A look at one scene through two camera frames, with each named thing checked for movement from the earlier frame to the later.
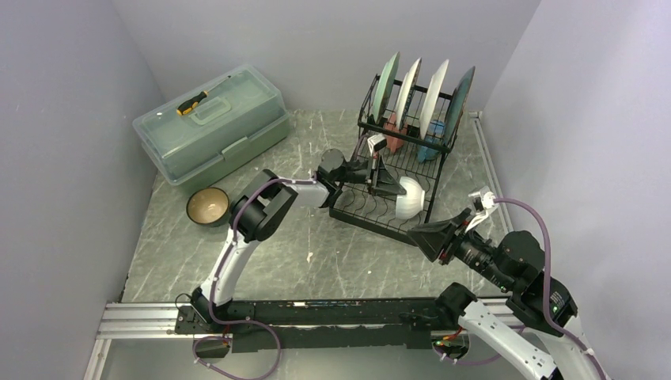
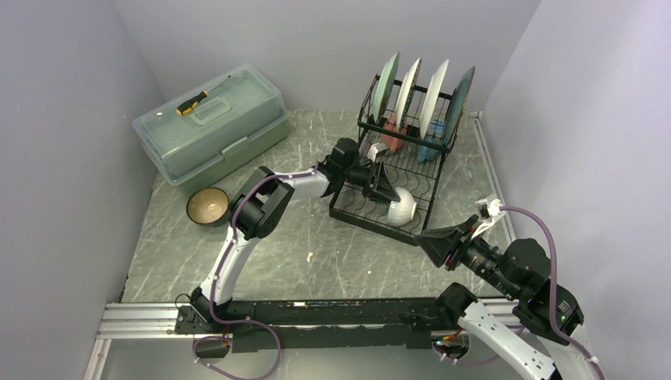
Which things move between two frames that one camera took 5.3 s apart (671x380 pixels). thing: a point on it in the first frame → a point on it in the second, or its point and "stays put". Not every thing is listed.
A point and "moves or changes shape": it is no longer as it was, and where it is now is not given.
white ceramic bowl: x=409 y=204 moves or changes shape
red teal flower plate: x=431 y=98 stays put
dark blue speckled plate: x=457 y=103 stays put
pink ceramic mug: x=392 y=124 stays put
